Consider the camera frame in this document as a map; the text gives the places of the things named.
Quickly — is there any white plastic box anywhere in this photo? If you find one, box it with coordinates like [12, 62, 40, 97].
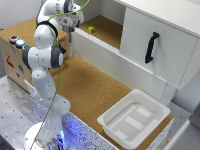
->
[96, 88, 172, 150]

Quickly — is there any blue button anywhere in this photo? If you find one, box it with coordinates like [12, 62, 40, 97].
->
[15, 38, 26, 49]

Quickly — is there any white sliding door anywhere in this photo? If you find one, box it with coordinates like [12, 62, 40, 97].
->
[119, 6, 200, 90]

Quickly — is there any yellow block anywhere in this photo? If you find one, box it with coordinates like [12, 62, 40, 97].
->
[87, 26, 96, 34]

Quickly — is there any red button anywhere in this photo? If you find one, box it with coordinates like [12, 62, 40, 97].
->
[9, 35, 19, 45]

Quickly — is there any green button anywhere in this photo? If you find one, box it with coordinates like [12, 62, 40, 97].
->
[21, 43, 32, 51]

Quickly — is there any black door handle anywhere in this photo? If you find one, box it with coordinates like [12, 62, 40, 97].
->
[144, 31, 161, 65]

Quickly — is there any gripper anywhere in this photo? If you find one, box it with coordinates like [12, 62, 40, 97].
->
[60, 13, 85, 30]

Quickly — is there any green cable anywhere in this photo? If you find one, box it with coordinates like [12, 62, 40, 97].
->
[29, 0, 92, 150]

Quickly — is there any white cabinet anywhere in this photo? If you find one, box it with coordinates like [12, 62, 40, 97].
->
[71, 0, 200, 108]

